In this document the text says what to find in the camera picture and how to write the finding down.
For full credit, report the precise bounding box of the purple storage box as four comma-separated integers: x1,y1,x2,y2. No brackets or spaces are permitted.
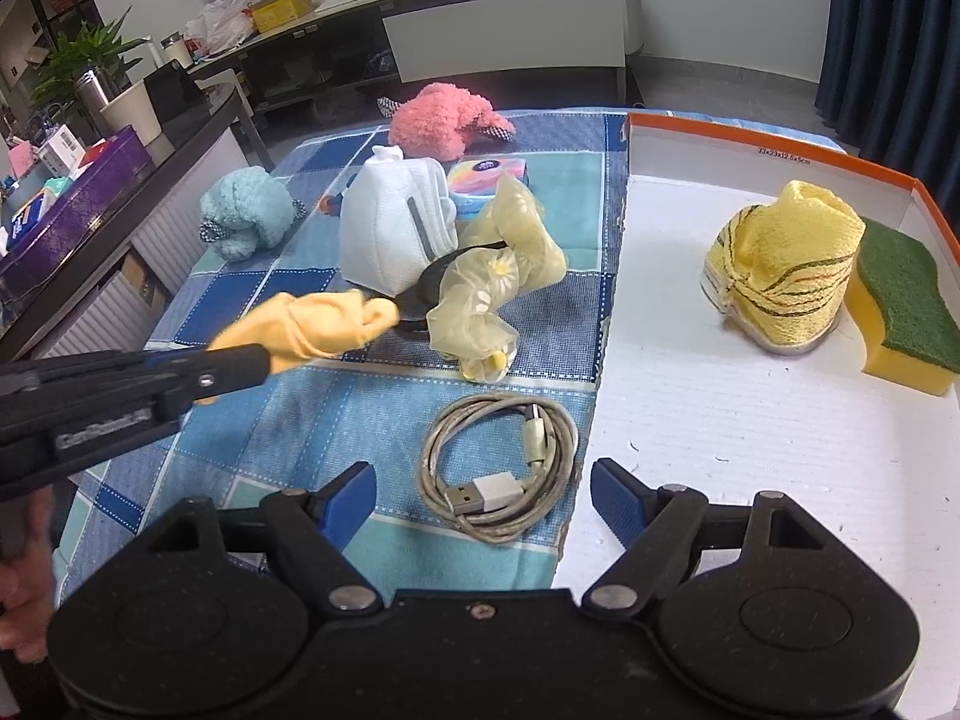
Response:
2,127,155,304

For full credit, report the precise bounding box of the white paper cup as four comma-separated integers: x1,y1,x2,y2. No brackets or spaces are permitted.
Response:
99,80,161,145

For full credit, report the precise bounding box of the person's left hand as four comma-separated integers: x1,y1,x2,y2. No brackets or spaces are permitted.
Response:
0,486,55,665

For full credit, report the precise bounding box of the white plastic bag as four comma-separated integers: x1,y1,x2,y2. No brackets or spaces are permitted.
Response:
184,0,256,57

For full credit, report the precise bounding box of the colourful tissue pack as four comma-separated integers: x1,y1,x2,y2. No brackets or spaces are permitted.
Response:
448,158,529,220

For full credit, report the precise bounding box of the blue orange cord toy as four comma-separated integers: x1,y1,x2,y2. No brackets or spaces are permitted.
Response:
317,193,343,216

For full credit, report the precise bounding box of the light blue fluffy towel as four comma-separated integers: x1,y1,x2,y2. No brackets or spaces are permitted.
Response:
199,166,306,263

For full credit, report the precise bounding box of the white TV cabinet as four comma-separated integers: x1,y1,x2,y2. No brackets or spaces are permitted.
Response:
190,0,643,114

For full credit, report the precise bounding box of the dark blue curtain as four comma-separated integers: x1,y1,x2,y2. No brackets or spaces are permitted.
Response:
815,0,958,206

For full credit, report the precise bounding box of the green plant on side table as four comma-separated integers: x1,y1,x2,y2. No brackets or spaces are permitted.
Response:
31,10,149,107

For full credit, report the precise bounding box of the pink fluffy towel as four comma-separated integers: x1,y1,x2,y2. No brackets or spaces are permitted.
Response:
377,83,516,163

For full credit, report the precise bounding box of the coiled grey USB cable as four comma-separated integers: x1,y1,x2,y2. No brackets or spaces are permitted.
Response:
416,391,581,545

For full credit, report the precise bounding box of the translucent yellow plastic glove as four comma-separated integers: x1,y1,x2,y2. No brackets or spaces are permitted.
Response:
427,174,568,383

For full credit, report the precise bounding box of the orange yellow rubber glove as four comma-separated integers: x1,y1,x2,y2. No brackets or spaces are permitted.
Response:
205,289,400,374

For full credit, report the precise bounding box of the yellow striped knit cloth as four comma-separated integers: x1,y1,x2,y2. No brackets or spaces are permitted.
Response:
701,181,866,355

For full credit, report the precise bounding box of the green yellow scrub sponge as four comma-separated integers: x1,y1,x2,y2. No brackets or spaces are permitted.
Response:
844,218,958,397

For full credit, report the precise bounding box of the black side table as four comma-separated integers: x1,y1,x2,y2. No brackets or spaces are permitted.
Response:
2,83,274,362

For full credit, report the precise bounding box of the black round object under mask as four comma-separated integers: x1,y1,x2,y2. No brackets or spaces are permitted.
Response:
394,241,506,341

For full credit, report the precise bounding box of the blue checkered table cloth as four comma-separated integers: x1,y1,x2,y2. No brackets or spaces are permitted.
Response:
53,110,628,595

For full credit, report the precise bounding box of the yellow box on cabinet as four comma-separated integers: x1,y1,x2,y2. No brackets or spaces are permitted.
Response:
251,0,314,34

